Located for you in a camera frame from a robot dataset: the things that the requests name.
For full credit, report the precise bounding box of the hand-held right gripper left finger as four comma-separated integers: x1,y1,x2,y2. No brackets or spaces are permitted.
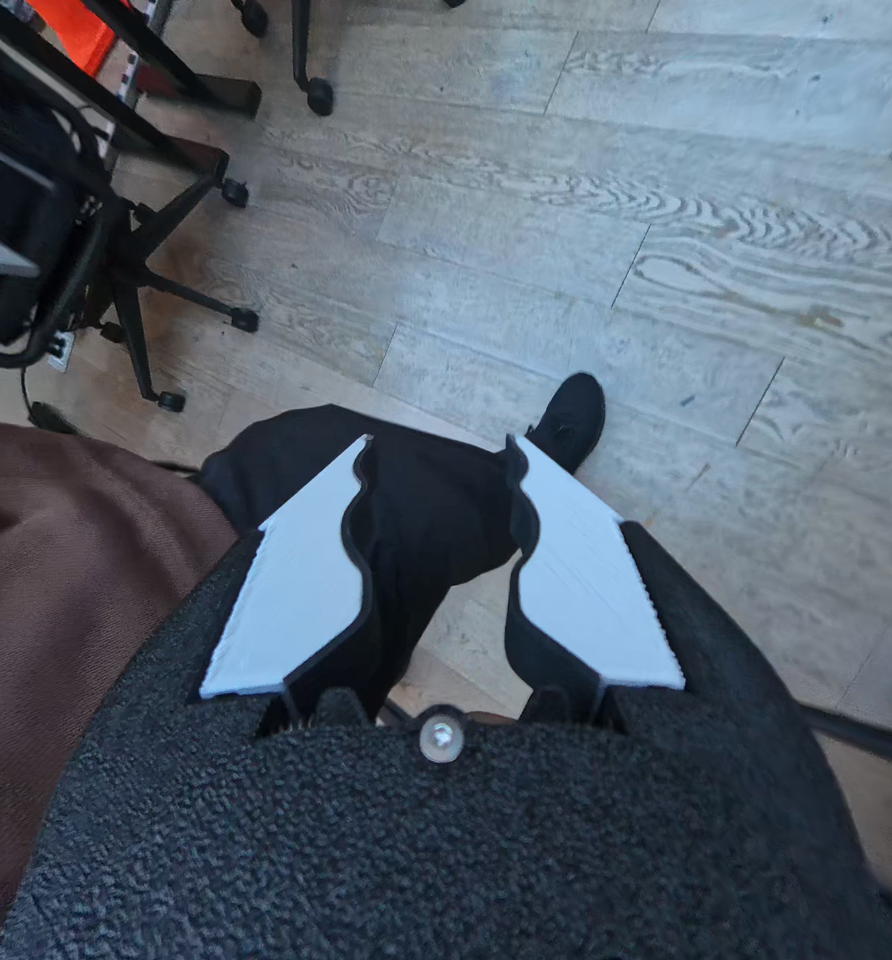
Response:
199,435,378,715

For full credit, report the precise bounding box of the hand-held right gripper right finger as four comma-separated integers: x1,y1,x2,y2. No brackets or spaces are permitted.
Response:
503,433,688,723

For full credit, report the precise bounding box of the person's dark trousered leg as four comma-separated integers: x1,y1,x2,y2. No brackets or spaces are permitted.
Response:
198,405,537,721

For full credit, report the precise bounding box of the person's black shoe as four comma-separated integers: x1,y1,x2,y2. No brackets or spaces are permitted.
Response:
524,372,606,475

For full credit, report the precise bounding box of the orange striped traffic cone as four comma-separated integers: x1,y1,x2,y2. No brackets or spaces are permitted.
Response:
24,0,114,76

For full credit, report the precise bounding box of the black table leg frame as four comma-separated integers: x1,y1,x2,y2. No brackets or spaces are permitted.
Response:
0,0,263,181

